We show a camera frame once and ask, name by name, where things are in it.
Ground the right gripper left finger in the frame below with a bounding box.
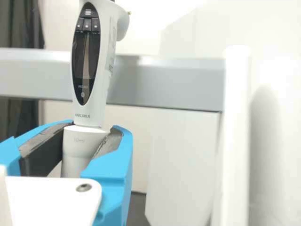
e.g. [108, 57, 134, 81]
[0, 119, 72, 178]

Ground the white incubator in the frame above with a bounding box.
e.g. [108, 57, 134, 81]
[144, 7, 301, 226]

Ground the pipette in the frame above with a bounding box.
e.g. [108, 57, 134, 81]
[61, 0, 131, 178]

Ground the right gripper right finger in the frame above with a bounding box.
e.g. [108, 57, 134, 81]
[79, 125, 134, 226]

